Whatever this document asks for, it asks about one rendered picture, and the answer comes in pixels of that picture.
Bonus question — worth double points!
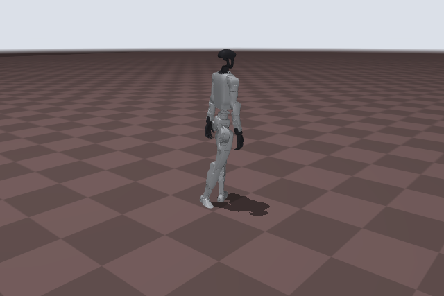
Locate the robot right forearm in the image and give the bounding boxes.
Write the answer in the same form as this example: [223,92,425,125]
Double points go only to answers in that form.
[231,102,242,133]

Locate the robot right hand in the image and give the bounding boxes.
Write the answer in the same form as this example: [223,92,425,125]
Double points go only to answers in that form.
[234,128,244,150]

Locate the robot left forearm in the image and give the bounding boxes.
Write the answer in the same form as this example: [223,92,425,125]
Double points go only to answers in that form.
[206,100,216,121]

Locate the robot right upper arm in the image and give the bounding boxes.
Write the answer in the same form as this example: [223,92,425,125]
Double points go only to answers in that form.
[228,76,239,109]

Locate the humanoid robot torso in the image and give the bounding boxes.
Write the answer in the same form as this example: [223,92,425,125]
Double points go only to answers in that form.
[214,71,235,131]

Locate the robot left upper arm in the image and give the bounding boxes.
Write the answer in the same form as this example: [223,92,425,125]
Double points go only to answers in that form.
[210,73,215,102]

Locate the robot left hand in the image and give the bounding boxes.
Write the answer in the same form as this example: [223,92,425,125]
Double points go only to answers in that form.
[205,116,214,139]

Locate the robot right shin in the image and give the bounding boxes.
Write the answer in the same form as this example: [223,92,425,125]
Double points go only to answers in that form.
[203,162,221,199]

